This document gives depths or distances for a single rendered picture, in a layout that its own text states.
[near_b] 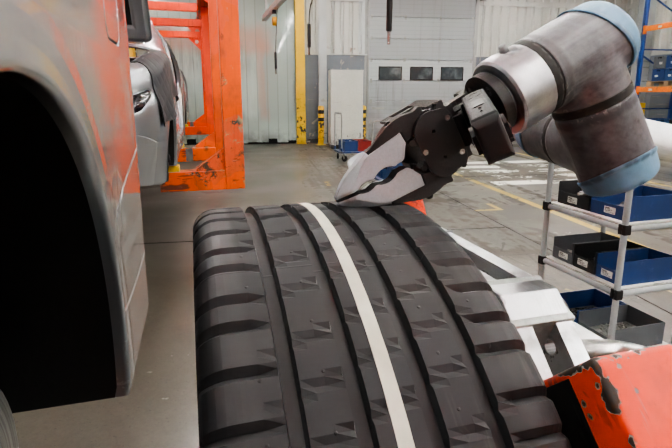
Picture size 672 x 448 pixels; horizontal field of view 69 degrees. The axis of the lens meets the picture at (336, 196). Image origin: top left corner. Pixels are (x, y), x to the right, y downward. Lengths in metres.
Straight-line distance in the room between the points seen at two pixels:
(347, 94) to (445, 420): 11.79
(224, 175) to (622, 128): 3.73
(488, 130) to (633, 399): 0.22
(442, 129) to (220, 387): 0.33
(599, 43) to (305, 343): 0.44
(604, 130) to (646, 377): 0.32
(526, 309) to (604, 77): 0.28
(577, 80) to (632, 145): 0.10
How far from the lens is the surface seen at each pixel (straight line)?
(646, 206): 2.47
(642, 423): 0.37
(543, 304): 0.48
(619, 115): 0.62
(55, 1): 0.66
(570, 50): 0.59
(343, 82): 12.04
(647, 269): 2.58
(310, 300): 0.35
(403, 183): 0.50
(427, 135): 0.51
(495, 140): 0.44
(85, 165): 0.78
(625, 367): 0.38
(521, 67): 0.56
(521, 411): 0.36
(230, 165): 4.15
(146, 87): 3.16
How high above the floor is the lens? 1.29
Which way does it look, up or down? 12 degrees down
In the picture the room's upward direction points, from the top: straight up
